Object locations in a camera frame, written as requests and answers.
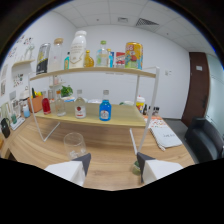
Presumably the orange container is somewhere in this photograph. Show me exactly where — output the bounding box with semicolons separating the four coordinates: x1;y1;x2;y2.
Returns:
27;94;44;114

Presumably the clear glass with ice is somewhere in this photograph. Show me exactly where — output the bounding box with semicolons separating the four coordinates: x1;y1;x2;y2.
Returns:
63;132;88;161

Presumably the clear bottle red label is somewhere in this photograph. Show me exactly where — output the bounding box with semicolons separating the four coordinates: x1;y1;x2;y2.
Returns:
74;89;87;120

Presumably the red liquid bottle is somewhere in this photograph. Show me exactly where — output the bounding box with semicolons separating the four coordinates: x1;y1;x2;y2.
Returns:
41;91;52;116

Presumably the large white bottle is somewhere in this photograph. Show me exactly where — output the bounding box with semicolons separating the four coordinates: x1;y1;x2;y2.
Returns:
69;30;88;70

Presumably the slim blue bottle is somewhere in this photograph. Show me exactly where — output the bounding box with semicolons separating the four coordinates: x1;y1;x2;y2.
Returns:
107;48;115;69

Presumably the wooden wall shelf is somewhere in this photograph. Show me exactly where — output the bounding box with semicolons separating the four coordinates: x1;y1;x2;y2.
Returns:
11;59;36;69

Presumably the orange patterned mat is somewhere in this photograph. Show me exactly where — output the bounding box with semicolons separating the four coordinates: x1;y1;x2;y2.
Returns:
143;115;169;129

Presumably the glass with lime pieces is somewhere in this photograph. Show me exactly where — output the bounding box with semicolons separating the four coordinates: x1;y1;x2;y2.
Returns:
130;159;143;176

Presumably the small teal bottle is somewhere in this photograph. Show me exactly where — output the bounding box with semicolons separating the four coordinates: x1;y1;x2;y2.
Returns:
63;51;71;71

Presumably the small blue and white bottle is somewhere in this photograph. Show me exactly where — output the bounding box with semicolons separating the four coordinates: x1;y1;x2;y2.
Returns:
22;103;31;118

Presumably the dark brown door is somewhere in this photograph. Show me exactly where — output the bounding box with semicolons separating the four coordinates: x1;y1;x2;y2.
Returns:
180;51;211;128

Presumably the white tray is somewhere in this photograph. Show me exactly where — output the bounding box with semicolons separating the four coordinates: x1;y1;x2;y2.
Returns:
9;116;27;131

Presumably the small yellow bottle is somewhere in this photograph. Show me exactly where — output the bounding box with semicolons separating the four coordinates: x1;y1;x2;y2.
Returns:
83;49;95;69

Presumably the black chair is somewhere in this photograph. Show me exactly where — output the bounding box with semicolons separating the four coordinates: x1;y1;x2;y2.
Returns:
184;116;224;163

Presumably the green potted plant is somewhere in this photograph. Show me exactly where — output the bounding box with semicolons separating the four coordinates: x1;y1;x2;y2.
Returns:
59;85;74;98

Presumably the clear bottle green cap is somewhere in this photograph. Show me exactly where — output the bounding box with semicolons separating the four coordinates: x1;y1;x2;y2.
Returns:
95;40;110;68

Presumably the white bottle red cap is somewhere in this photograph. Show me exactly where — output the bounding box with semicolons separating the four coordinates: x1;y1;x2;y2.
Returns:
135;95;146;114

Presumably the clear bottle with cork stopper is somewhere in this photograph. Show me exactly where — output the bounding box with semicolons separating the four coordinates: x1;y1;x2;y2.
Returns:
54;89;67;117

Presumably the black pouch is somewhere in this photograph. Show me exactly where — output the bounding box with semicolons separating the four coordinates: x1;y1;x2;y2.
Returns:
0;117;11;139

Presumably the blue liquid bottle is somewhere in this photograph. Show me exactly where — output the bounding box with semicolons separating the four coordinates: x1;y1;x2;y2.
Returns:
98;89;113;122

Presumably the two-tier wooden shelf rack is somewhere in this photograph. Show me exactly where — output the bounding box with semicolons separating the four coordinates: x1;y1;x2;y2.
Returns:
27;65;161;156

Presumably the yellow printed can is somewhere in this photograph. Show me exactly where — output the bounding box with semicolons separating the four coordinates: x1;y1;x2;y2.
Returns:
124;41;144;71

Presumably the glass jar with cork lid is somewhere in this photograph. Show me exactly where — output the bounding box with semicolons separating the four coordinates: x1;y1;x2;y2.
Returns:
49;37;65;73

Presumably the white cloth bag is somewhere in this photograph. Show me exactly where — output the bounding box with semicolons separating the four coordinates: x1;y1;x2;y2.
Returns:
149;123;183;152

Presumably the red and white box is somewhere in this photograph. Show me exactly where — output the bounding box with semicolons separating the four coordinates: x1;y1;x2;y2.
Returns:
114;51;127;69

